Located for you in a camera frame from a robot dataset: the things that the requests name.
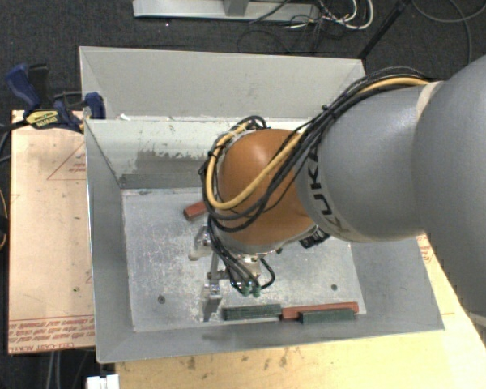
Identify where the black cylinder on white bracket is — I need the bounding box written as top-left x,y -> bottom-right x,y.
298,226 -> 331,250

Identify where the dark green flat block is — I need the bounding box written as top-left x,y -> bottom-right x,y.
221,303 -> 284,322
299,309 -> 356,325

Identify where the red-brown flat block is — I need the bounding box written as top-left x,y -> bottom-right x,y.
182,201 -> 207,222
280,301 -> 360,321

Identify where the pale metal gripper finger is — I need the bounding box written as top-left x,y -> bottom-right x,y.
201,281 -> 224,323
187,224 -> 212,262

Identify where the brown cardboard board, red print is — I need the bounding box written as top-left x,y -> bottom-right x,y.
6,109 -> 96,356

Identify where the grey metal bin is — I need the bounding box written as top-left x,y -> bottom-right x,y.
79,45 -> 446,365

